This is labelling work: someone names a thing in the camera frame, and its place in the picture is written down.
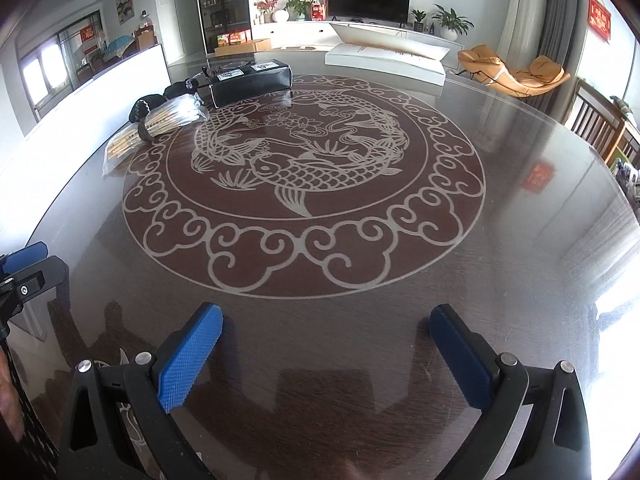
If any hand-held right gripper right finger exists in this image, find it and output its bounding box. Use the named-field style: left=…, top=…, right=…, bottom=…
left=429, top=303, right=592, bottom=480

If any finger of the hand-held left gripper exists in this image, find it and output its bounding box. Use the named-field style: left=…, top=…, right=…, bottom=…
left=0, top=256, right=69, bottom=319
left=0, top=241, right=49, bottom=273

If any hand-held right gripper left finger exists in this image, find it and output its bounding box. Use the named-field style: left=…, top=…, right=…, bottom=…
left=65, top=301, right=224, bottom=480

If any person's left forearm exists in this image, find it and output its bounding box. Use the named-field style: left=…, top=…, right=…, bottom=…
left=0, top=345, right=26, bottom=442

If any plastic pack of chopsticks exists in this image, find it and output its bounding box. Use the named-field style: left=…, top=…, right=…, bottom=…
left=101, top=127, right=153, bottom=177
left=142, top=94, right=209, bottom=135

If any black cloth with white mark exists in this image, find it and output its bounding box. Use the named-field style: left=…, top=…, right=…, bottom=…
left=129, top=95, right=166, bottom=125

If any black cloth bundle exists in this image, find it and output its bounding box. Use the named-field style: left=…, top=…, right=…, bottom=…
left=164, top=80, right=201, bottom=102

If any teal tablecloth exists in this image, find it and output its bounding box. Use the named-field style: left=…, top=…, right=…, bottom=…
left=102, top=35, right=137, bottom=61

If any small metal tool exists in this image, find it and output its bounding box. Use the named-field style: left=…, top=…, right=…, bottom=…
left=182, top=65, right=226, bottom=92

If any wooden chair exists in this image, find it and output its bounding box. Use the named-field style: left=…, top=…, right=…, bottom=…
left=562, top=77, right=640, bottom=166

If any black pouch with labels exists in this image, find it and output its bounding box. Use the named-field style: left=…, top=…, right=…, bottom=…
left=207, top=59, right=295, bottom=109

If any orange lounge chair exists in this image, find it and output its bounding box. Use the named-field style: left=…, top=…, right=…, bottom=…
left=457, top=45, right=572, bottom=100

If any cardboard box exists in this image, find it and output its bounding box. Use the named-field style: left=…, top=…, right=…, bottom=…
left=215, top=38, right=272, bottom=57

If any white flat gift box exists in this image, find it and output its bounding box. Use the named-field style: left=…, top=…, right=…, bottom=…
left=325, top=22, right=451, bottom=87

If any dark glass display cabinet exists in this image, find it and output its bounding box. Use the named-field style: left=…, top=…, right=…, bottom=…
left=194, top=0, right=251, bottom=53

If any white television cabinet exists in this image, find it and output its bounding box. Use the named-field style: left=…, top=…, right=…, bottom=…
left=252, top=19, right=461, bottom=68

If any large leafy potted plant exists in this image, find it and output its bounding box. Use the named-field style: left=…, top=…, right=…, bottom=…
left=431, top=4, right=475, bottom=42

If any red flower bouquet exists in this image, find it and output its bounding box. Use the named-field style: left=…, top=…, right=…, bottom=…
left=254, top=0, right=282, bottom=23

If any grey curtain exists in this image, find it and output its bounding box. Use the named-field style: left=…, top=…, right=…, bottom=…
left=535, top=0, right=593, bottom=116

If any white standing air conditioner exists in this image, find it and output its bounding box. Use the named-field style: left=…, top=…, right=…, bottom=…
left=502, top=0, right=548, bottom=71

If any green potted plant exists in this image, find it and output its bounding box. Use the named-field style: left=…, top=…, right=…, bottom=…
left=284, top=0, right=316, bottom=22

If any red wall hanging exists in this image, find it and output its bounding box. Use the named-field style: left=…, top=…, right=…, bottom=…
left=589, top=0, right=613, bottom=43

